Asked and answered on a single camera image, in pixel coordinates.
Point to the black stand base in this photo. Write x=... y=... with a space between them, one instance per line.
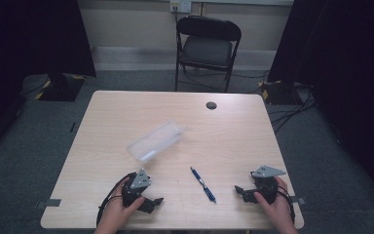
x=280 y=92
x=61 y=88

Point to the person's right hand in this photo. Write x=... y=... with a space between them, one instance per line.
x=278 y=213

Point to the small black floor strip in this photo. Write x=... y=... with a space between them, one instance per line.
x=73 y=127

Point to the clear plastic pencil case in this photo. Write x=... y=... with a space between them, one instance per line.
x=156 y=141

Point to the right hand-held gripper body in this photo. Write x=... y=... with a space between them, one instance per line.
x=267 y=188

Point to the person's left hand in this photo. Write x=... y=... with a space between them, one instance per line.
x=114 y=211

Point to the black folding chair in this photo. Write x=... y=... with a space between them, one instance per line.
x=207 y=48

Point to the black curtain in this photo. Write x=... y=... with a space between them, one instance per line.
x=29 y=39
x=347 y=65

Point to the white wall socket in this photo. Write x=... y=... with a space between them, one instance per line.
x=180 y=6

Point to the blue pen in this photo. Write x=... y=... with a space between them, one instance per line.
x=204 y=186

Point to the grey tape strip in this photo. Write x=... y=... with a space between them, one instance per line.
x=49 y=203
x=298 y=200

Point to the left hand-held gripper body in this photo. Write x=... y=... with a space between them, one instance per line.
x=132 y=191

